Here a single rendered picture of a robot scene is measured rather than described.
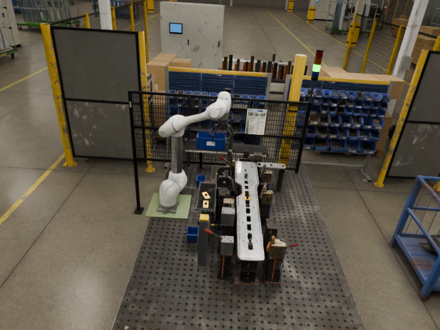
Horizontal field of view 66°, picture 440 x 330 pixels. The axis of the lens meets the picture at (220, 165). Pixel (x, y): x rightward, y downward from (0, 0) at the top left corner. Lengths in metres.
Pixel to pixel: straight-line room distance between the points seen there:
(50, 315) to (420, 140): 4.96
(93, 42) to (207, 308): 3.53
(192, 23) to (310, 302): 7.84
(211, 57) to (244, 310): 7.74
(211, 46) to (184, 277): 7.48
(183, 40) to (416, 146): 6.23
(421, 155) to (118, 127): 4.39
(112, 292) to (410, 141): 4.32
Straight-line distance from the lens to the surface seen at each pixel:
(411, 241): 4.42
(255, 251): 2.39
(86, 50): 4.84
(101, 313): 3.38
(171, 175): 3.19
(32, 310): 3.59
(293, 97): 3.63
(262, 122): 3.65
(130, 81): 4.74
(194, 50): 9.40
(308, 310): 2.54
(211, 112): 2.40
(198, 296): 2.49
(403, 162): 5.61
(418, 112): 5.32
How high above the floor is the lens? 2.63
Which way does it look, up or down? 29 degrees down
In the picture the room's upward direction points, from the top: 4 degrees clockwise
